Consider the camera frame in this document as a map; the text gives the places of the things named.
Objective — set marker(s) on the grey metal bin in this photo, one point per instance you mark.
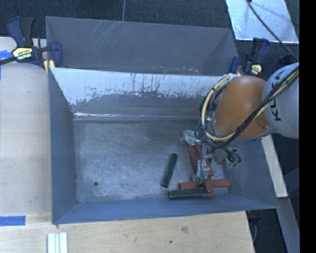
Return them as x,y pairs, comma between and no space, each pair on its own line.
121,154

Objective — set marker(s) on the dark green flat block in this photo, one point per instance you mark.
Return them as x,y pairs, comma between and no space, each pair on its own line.
169,170
185,193

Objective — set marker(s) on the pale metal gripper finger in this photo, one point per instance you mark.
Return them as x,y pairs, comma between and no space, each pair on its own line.
206,170
197,171

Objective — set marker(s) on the red-brown flat block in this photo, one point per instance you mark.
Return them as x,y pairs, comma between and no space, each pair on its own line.
193,154
219,183

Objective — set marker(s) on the pale wood board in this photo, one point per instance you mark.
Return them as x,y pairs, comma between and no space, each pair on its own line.
23,141

